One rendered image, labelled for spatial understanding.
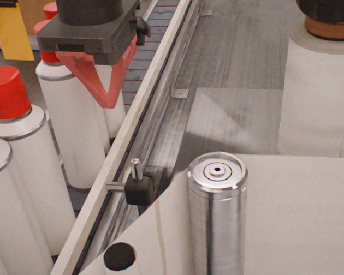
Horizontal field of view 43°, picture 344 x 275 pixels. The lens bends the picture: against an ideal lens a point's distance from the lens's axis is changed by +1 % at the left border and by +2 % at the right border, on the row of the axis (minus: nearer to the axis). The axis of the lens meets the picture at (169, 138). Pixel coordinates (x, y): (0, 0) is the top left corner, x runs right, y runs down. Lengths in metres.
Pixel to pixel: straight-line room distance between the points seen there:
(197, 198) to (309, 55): 0.21
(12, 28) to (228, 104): 0.36
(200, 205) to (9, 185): 0.16
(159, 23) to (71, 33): 0.61
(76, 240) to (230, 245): 0.20
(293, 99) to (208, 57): 0.49
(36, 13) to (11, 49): 0.61
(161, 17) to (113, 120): 0.45
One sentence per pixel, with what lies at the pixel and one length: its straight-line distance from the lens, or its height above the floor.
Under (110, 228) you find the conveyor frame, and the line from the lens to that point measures 0.51.
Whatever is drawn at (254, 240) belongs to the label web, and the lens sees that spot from 0.35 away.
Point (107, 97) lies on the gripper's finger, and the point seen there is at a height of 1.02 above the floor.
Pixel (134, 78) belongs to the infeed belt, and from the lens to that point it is 0.77.
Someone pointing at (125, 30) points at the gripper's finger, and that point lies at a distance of 0.40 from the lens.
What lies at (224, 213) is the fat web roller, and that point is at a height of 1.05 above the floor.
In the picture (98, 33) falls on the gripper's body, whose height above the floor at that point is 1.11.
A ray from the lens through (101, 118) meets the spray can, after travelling 0.56.
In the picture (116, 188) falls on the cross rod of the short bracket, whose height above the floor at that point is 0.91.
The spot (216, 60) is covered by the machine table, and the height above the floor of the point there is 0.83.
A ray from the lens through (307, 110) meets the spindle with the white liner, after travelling 0.46.
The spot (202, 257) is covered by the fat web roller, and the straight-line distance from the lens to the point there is 0.31.
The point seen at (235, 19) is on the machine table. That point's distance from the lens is 1.10.
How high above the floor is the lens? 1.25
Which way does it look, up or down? 37 degrees down
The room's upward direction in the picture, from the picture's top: 5 degrees counter-clockwise
